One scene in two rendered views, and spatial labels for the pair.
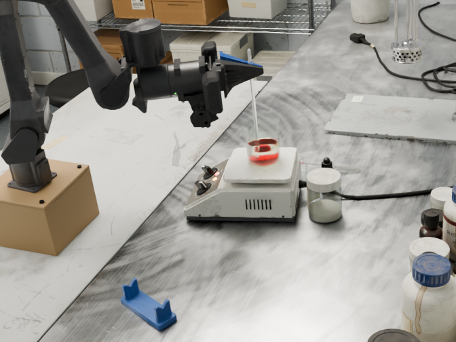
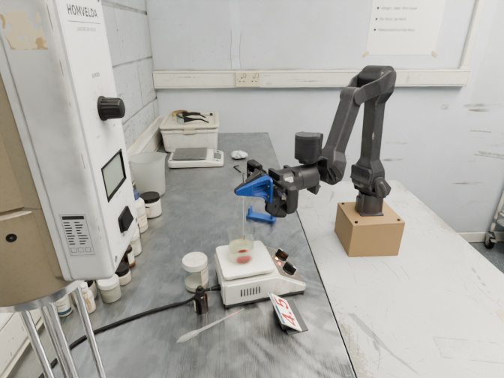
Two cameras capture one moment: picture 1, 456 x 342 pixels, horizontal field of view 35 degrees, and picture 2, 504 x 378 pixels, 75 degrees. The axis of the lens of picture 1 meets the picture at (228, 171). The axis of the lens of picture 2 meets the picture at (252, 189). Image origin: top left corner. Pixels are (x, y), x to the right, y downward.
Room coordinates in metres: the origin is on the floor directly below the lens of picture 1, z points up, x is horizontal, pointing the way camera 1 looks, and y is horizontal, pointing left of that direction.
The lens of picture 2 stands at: (1.69, -0.35, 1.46)
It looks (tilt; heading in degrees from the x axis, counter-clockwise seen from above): 25 degrees down; 151
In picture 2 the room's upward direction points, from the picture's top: straight up
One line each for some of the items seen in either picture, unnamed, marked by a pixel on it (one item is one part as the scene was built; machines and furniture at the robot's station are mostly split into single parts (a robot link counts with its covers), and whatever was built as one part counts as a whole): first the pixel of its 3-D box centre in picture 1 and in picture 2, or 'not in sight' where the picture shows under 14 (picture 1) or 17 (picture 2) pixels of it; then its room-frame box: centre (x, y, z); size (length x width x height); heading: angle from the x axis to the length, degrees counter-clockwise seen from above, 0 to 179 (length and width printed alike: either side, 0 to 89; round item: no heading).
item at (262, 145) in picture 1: (262, 142); (241, 244); (1.13, -0.07, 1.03); 0.07 x 0.06 x 0.08; 162
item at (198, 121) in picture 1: (199, 106); (278, 201); (1.12, 0.04, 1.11); 0.07 x 0.06 x 0.07; 3
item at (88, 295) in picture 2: not in sight; (85, 297); (1.02, -0.40, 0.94); 0.03 x 0.03 x 0.07
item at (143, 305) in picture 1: (146, 302); (261, 214); (0.86, 0.14, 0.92); 0.10 x 0.03 x 0.04; 40
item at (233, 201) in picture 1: (248, 185); (254, 271); (1.13, -0.03, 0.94); 0.22 x 0.13 x 0.08; 76
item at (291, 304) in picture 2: not in sight; (287, 310); (1.26, -0.02, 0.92); 0.09 x 0.06 x 0.04; 167
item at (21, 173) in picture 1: (29, 166); (369, 201); (1.12, 0.34, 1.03); 0.07 x 0.07 x 0.06; 60
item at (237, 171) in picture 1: (260, 164); (244, 258); (1.12, -0.06, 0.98); 0.12 x 0.12 x 0.01; 76
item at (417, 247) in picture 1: (428, 266); (130, 242); (0.84, -0.28, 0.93); 0.06 x 0.06 x 0.07
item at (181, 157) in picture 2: not in sight; (196, 157); (0.22, 0.15, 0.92); 0.26 x 0.19 x 0.05; 65
